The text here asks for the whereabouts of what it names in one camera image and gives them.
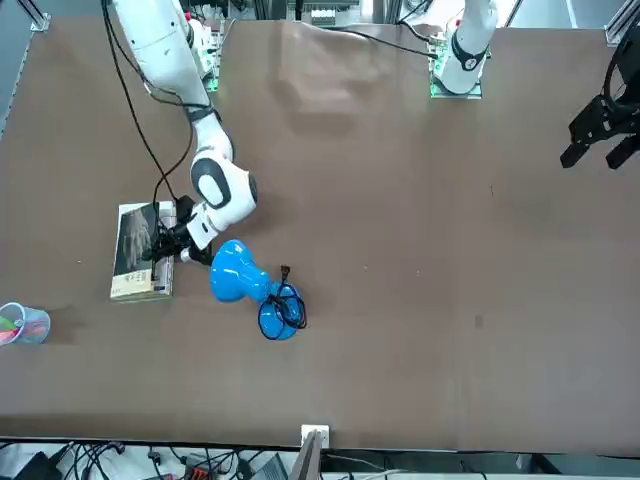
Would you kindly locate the aluminium frame post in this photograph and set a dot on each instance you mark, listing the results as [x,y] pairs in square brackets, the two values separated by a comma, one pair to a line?
[306,460]

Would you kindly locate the blue desk lamp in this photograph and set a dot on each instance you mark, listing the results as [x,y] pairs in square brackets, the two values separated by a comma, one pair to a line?
[235,272]

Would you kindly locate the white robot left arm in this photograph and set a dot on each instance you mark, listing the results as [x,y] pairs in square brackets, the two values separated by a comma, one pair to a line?
[467,55]

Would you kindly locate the thick white book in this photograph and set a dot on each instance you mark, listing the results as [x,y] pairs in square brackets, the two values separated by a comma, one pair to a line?
[165,280]

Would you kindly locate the green marker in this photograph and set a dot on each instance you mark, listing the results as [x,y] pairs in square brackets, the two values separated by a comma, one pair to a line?
[6,321]

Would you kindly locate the white post bracket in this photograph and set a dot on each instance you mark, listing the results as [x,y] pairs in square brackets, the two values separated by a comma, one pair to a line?
[322,431]

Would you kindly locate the orange and black plug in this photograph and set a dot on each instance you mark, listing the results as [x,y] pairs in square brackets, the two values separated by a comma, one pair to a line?
[197,472]

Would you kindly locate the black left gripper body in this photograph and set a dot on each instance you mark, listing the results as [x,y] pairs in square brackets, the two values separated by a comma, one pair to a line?
[620,112]

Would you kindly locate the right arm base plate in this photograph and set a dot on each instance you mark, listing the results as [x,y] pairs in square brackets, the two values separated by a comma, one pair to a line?
[214,85]

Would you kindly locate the translucent pen cup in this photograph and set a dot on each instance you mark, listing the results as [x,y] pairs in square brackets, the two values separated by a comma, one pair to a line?
[35,325]

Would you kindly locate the black and beige book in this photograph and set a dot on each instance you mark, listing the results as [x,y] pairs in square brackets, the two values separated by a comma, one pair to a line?
[132,240]

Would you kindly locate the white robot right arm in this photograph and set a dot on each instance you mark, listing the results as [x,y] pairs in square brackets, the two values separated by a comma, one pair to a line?
[165,50]

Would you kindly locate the pink marker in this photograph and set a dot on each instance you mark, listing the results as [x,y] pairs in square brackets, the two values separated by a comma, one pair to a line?
[10,334]

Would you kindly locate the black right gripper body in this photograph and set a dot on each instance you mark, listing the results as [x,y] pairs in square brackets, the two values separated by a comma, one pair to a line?
[179,237]

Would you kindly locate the aluminium frame corner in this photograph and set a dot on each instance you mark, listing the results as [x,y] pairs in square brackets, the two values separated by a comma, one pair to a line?
[617,31]
[40,20]

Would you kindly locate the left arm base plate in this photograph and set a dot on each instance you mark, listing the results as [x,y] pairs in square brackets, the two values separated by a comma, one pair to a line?
[437,92]

